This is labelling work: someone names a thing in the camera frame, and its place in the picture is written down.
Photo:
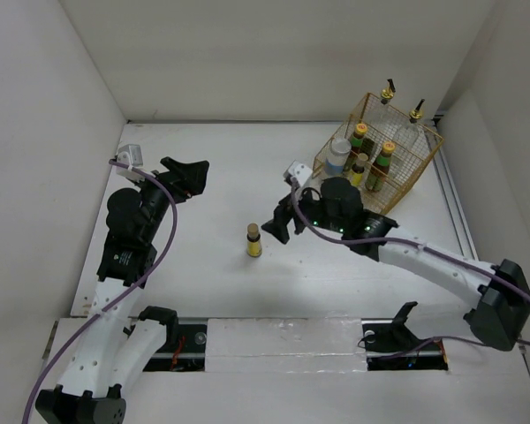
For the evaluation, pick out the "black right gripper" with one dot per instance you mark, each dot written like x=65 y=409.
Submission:
x=283 y=212

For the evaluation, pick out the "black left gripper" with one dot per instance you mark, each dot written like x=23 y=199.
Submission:
x=188 y=178

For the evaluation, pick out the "small brown bottle yellow label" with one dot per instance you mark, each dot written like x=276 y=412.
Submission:
x=357 y=170

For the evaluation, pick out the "white bottle blue label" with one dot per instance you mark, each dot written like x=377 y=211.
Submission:
x=336 y=156

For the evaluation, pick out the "red sauce bottle green label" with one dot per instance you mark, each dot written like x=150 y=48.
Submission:
x=380 y=168

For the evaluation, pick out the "red sauce bottle yellow cap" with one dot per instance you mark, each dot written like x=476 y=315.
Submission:
x=356 y=141

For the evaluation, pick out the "short glass cruet gold spout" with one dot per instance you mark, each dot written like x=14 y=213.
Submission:
x=376 y=111

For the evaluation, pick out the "tall glass cruet gold spout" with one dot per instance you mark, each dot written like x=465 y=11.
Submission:
x=406 y=136

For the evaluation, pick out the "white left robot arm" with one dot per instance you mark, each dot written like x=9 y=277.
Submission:
x=111 y=351

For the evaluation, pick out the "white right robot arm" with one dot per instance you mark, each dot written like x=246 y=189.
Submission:
x=498 y=295

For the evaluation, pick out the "small brown bottle cork cap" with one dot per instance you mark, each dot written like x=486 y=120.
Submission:
x=253 y=237

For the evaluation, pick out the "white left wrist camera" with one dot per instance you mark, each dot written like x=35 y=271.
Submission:
x=128 y=157

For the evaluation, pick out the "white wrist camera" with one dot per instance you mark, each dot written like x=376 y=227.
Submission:
x=298 y=173
x=128 y=157

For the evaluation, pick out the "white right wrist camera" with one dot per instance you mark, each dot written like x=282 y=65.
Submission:
x=298 y=173

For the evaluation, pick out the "gold wire basket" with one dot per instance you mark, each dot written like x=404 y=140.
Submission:
x=397 y=184

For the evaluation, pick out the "black mounting rail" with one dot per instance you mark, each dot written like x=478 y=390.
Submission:
x=313 y=346

